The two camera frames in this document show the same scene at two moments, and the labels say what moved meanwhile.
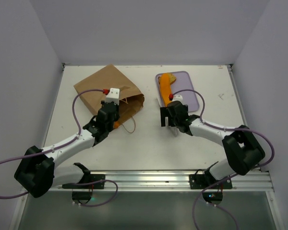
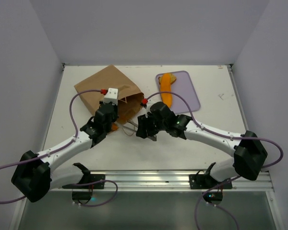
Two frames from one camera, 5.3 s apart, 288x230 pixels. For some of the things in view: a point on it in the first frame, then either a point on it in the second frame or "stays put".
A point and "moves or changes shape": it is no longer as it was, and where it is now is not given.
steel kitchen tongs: (174, 130) moves or changes shape
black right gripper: (164, 116) to (144, 128)
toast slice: (172, 78) stays put
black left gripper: (117, 115) stays put
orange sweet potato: (165, 88) stays put
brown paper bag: (131, 100) stays put
